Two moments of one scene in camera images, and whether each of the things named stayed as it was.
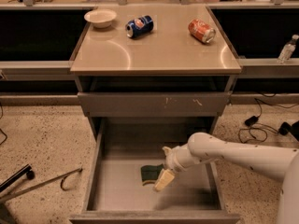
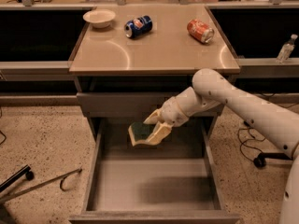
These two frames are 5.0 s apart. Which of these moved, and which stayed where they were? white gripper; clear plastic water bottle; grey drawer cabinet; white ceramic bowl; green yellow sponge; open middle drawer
Moved: white gripper; green yellow sponge
Stayed: white ceramic bowl; clear plastic water bottle; open middle drawer; grey drawer cabinet
